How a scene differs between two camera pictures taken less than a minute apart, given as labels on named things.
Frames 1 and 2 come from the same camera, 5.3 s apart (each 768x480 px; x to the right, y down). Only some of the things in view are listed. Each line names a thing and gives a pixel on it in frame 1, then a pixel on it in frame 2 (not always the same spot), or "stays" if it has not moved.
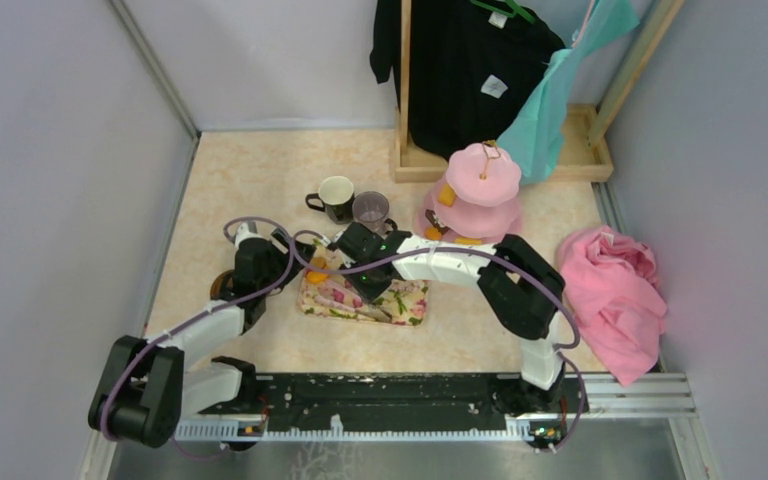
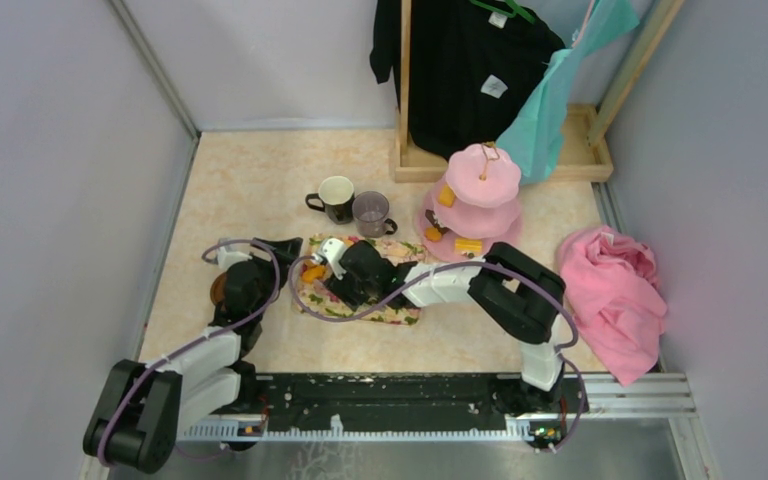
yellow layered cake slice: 464,240 stays
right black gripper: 375,292 → 341,289
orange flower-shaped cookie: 432,233 stays
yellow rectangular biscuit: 447,195 stays
